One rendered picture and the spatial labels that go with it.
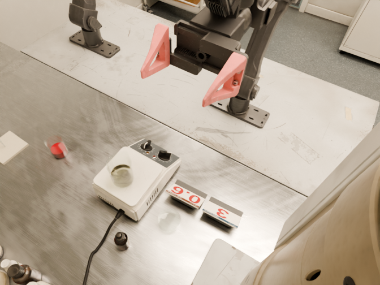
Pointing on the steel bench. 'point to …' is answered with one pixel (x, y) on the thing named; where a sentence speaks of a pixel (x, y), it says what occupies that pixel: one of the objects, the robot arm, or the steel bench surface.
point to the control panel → (154, 153)
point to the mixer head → (332, 228)
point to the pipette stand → (11, 147)
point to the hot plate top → (132, 201)
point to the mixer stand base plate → (224, 266)
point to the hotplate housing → (134, 212)
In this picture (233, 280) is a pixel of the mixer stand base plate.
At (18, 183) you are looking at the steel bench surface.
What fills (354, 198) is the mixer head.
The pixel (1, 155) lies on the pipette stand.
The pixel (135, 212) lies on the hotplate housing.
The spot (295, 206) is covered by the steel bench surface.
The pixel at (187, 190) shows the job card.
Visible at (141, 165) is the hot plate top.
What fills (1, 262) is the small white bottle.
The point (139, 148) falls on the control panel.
